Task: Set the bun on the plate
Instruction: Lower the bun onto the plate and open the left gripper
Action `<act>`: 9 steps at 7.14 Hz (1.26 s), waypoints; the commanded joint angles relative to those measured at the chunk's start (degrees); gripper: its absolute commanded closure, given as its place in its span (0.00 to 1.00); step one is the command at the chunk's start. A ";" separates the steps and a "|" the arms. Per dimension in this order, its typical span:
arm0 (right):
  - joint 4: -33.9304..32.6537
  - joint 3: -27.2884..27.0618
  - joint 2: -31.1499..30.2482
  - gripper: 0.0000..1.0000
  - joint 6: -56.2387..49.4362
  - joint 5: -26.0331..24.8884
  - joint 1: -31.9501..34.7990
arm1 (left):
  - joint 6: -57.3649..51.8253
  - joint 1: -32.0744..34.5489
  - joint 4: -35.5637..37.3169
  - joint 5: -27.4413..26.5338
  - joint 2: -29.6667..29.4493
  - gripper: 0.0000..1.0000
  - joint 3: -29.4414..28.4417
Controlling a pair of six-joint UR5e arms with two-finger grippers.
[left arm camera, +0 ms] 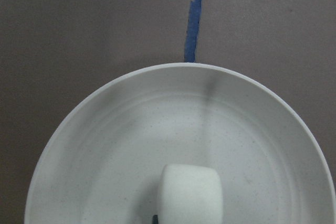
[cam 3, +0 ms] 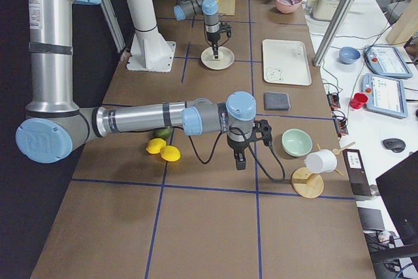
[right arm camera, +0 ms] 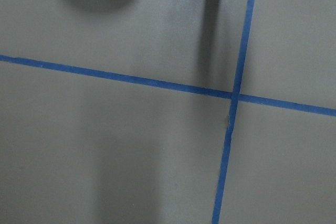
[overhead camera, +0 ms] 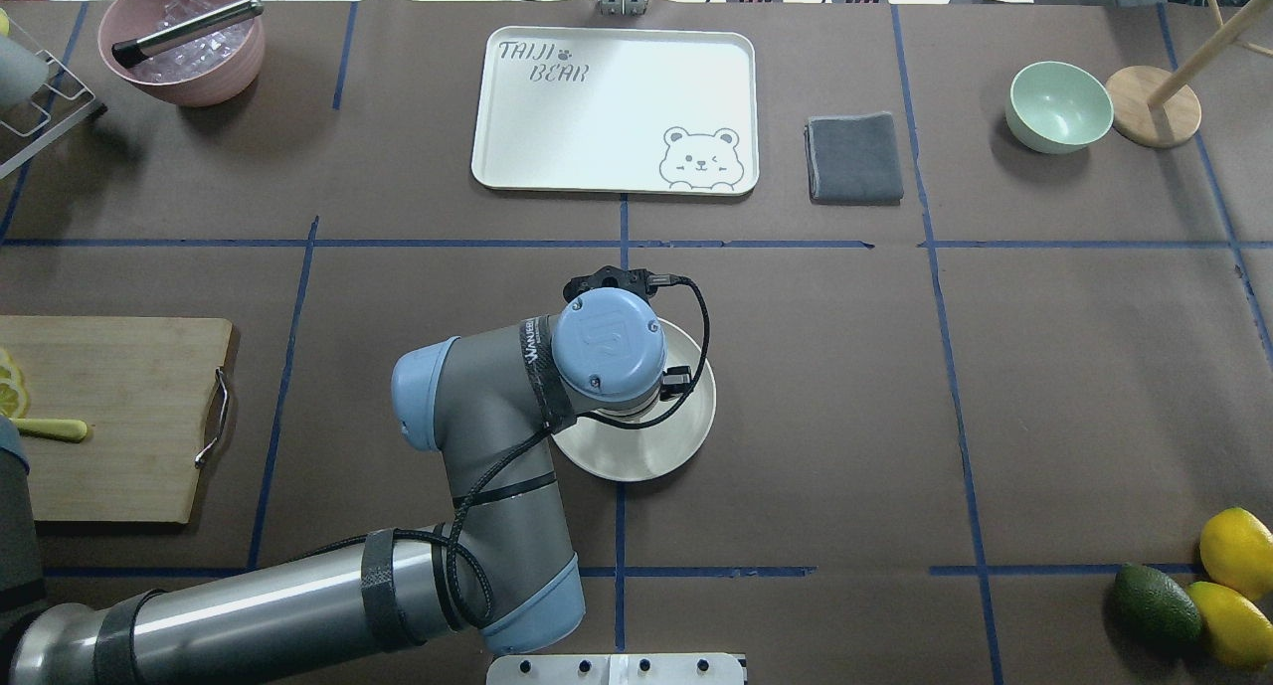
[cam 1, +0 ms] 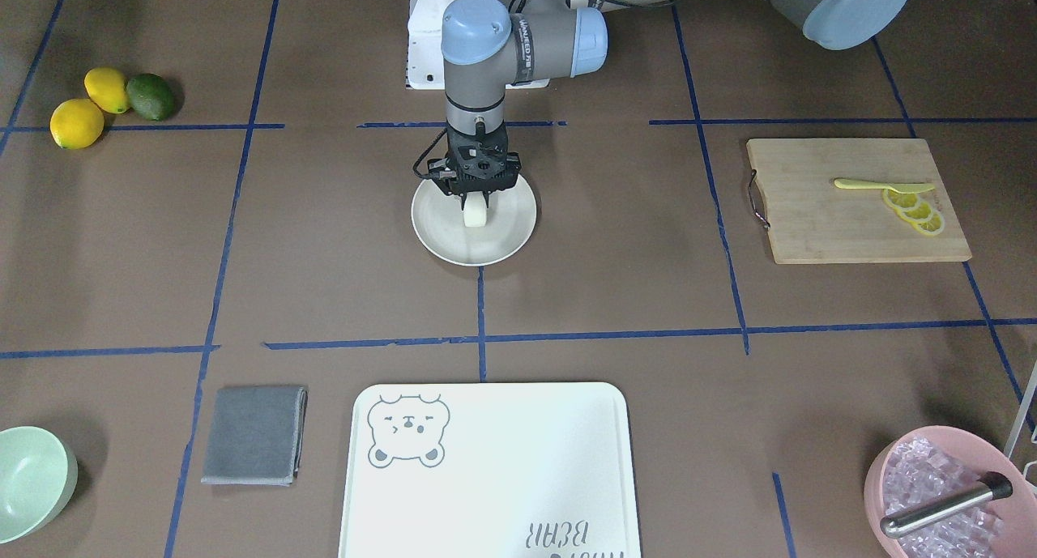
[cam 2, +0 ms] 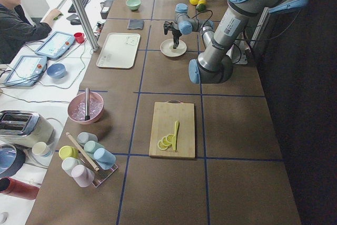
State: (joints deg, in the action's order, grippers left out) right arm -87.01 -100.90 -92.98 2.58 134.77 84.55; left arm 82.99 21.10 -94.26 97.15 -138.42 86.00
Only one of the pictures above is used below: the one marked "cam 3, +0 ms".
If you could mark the yellow lemon right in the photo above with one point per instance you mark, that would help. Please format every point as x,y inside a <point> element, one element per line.
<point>170,153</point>

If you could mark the wooden mug stand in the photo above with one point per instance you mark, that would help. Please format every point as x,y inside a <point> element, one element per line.
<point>308,184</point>

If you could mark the yellow lemon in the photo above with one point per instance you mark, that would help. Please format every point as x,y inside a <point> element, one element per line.
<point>155,145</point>
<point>170,153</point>

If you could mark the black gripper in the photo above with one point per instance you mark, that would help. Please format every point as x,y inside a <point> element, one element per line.
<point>212,36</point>
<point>236,144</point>

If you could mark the white mug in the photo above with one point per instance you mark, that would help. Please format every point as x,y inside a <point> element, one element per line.
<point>321,161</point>

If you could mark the lower teach pendant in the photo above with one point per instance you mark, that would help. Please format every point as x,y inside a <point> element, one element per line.
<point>385,95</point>

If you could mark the grey folded cloth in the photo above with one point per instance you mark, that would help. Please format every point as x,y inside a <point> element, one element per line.
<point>276,101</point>

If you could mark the black monitor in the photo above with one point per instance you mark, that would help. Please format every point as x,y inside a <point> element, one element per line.
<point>398,190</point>

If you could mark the upper teach pendant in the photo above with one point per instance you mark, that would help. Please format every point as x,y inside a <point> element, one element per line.
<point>385,60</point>

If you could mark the teach pendant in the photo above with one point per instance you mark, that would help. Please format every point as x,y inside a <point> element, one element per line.
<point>385,95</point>
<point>385,60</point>

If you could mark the blue bowl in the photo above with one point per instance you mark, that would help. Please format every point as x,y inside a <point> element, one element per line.
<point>348,55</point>

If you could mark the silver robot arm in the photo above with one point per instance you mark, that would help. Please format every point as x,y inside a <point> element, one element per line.
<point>185,9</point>
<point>55,125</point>

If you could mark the red cup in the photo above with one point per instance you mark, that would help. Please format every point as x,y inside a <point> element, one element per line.
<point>358,100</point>

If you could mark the pink bowl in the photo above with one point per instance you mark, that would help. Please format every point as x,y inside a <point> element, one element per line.
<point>287,6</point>

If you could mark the mint green bowl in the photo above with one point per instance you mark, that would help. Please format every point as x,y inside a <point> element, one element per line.
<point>296,142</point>

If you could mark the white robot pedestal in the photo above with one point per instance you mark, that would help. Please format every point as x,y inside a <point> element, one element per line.
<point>149,50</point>

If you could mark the bamboo cutting board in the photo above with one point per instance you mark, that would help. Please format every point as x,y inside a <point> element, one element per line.
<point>226,7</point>

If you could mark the cream round plate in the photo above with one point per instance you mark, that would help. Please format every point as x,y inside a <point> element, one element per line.
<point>225,58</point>

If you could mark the green lime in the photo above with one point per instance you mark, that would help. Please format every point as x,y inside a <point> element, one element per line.
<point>163,133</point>

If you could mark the yellow lemon left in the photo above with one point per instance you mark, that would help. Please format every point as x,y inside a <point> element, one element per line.
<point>155,145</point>

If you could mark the cream bear tray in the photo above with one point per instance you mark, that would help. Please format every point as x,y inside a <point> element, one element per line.
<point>285,62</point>

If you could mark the dark wooden box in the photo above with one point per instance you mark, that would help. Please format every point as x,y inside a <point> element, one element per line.
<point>357,176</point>

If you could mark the orange black connector strip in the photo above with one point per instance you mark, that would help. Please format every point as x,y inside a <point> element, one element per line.
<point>339,118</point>

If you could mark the aluminium frame post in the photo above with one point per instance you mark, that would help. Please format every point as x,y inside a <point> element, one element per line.
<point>337,19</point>

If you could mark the black computer mouse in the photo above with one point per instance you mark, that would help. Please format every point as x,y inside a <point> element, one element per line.
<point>394,145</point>

